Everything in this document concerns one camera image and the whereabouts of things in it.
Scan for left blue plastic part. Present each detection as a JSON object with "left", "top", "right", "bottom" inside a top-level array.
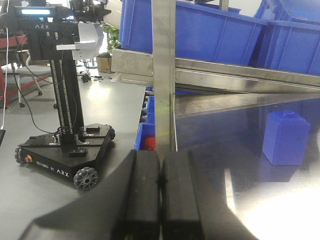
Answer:
[{"left": 262, "top": 110, "right": 310, "bottom": 166}]

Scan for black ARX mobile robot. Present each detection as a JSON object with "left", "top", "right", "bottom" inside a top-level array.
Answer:
[{"left": 0, "top": 0, "right": 115, "bottom": 191}]

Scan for green potted plant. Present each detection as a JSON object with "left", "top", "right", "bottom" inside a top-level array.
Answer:
[{"left": 102, "top": 25, "right": 121, "bottom": 54}]

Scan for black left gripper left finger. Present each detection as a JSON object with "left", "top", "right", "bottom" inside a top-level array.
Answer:
[{"left": 20, "top": 150, "right": 160, "bottom": 240}]

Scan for stainless steel work table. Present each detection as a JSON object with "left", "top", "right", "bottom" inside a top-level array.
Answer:
[{"left": 175, "top": 93, "right": 320, "bottom": 240}]

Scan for blue bin shelf centre-right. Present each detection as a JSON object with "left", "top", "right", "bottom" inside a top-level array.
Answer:
[{"left": 254, "top": 19, "right": 320, "bottom": 76}]

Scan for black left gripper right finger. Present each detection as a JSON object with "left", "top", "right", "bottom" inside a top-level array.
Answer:
[{"left": 161, "top": 151, "right": 256, "bottom": 240}]

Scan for stainless steel shelf rack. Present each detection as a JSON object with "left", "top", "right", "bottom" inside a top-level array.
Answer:
[{"left": 112, "top": 0, "right": 320, "bottom": 154}]

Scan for blue bin shelf centre-left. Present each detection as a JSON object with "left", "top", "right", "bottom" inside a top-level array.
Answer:
[{"left": 120, "top": 0, "right": 267, "bottom": 66}]

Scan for grey swivel stool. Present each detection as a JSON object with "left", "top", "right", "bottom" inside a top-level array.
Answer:
[{"left": 1, "top": 51, "right": 51, "bottom": 108}]

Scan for small blue bin red parts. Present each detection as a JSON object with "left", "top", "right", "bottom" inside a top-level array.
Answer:
[{"left": 134, "top": 122, "right": 156, "bottom": 151}]

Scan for cardboard box on floor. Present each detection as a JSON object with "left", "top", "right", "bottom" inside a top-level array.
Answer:
[{"left": 96, "top": 52, "right": 113, "bottom": 74}]

